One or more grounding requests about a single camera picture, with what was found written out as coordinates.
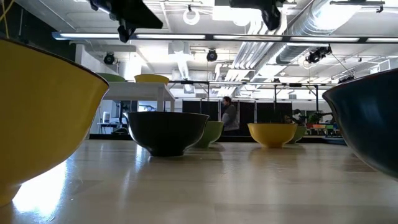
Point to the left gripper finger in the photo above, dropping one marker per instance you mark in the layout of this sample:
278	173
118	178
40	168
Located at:
144	11
146	24

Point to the black ceiling-mounted device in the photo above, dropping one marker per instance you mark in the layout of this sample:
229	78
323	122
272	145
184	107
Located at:
318	54

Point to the green bowl with floral inside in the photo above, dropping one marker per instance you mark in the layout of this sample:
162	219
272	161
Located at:
300	132
110	77
214	132

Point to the white perforated metal shelf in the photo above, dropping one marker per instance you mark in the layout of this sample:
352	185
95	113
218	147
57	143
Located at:
136	90

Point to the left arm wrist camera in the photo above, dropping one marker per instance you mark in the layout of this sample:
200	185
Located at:
126	35

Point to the black background rig frame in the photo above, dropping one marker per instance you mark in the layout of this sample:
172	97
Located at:
295	84

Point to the potted background plants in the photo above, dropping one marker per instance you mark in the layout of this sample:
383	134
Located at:
314	118

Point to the overhead LED light bar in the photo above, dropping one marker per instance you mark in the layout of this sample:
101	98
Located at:
171	36

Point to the black aluminium rig frame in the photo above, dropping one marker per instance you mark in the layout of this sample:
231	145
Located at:
105	137

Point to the black bowl with floral inside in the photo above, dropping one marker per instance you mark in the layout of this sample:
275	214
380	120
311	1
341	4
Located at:
370	124
166	133

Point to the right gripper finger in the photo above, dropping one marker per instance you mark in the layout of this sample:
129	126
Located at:
269	17
277	17

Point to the yellow bowl with patterned inside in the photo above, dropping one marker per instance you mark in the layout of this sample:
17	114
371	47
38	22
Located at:
272	135
151	79
46	118

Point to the person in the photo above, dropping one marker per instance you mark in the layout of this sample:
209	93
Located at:
230	118

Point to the black room divider panels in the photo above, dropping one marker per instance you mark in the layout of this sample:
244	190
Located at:
192	115

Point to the black ceiling rail fixture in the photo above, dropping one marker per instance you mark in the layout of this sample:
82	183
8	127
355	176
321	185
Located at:
357	2

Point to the black round ceiling lamp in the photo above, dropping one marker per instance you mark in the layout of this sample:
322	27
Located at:
211	55
109	58

